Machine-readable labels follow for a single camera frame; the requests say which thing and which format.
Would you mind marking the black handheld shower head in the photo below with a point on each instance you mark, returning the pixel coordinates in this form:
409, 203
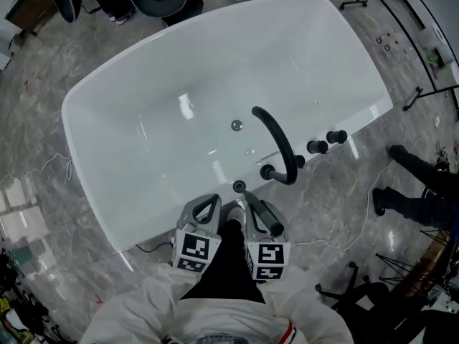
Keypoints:
263, 213

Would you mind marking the black tripod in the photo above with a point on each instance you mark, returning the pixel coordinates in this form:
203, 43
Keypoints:
437, 235
398, 267

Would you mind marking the whiteboard on rolling stand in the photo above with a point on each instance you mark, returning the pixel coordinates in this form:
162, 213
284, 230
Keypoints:
413, 99

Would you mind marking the person's right leg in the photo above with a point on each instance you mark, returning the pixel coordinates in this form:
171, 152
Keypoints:
236, 256

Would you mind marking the wooden cabinet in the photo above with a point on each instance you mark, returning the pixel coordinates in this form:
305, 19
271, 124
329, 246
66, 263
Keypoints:
32, 9

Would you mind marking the person's white printed sweatshirt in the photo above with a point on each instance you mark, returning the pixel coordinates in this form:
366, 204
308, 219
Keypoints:
222, 321

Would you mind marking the white bathtub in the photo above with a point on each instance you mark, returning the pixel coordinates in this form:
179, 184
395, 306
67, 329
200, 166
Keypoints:
179, 102

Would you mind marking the black faucet knob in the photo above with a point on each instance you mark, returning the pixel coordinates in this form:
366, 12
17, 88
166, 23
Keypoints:
336, 136
317, 146
301, 160

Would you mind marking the person's right forearm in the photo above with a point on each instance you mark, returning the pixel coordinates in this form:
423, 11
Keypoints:
287, 292

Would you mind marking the person's left forearm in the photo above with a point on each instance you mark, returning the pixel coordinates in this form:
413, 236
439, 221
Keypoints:
165, 281

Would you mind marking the person's right white shoe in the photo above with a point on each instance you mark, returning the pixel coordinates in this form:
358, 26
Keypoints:
236, 214

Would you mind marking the small white adapter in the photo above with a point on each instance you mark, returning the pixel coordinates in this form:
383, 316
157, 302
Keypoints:
436, 121

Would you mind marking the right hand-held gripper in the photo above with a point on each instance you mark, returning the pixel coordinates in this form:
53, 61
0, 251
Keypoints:
269, 260

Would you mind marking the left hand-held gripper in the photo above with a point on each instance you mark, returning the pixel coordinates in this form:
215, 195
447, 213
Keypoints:
195, 249

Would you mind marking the black curved faucet spout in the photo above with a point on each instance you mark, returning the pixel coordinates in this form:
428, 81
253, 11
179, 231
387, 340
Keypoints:
278, 134

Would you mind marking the person's leg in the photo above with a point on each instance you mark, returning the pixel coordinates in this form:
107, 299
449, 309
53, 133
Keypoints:
236, 256
204, 289

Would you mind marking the person's left leg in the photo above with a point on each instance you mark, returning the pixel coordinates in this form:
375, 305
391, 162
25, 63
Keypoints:
204, 289

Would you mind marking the black office chair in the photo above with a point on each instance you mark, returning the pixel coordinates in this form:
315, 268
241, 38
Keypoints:
376, 299

